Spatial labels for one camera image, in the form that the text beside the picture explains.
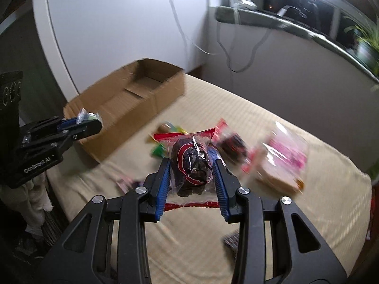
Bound small clear candy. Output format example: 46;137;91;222
76;108;102;124

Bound bagged sliced bread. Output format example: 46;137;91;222
248;121;308;195

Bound dark dates snack bag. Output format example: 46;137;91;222
155;128;219;211

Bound brown cardboard box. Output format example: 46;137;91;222
63;58;185;162

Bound green yellow candies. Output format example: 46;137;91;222
149;121;187;158

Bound striped beige table cloth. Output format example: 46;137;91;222
44;76;371;283

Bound dark red snack pack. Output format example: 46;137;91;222
212;119;247;163

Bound white power strip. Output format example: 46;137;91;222
229;0;257;11

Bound potted green plant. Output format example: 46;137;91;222
344;23;378;76

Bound white cable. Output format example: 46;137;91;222
164;0;220;57

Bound black cable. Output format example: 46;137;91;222
216;20;272;73

